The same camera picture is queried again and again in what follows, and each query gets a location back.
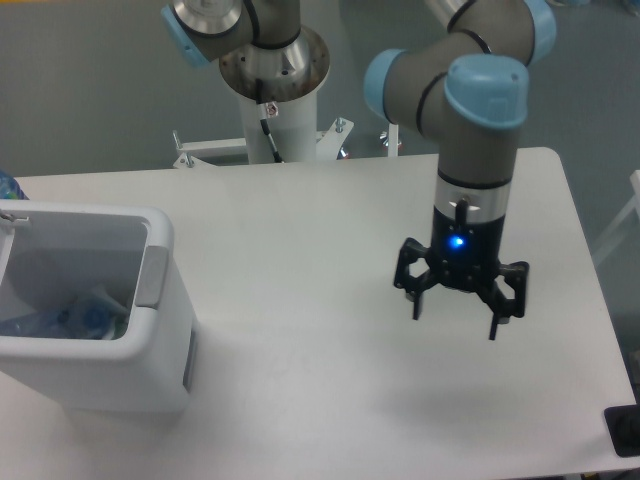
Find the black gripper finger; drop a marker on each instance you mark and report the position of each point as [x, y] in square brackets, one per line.
[515, 276]
[410, 253]

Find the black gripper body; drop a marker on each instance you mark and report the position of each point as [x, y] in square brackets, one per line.
[464, 257]

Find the clear plastic water bottle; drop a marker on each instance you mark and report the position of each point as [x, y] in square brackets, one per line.
[84, 319]

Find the white paper wrapper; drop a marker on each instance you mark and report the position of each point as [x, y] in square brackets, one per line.
[118, 314]

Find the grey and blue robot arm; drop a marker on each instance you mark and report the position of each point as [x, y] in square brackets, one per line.
[468, 93]

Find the white plastic trash can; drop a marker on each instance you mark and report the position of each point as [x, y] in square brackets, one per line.
[51, 256]

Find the blue bottle behind trash can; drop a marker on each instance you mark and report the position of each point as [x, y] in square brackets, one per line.
[10, 189]

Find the black device at table edge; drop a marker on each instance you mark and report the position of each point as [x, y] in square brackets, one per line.
[623, 427]

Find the white frame at right edge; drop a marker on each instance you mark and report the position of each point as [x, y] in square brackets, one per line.
[620, 226]

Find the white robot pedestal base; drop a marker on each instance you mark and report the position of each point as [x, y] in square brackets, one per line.
[276, 90]

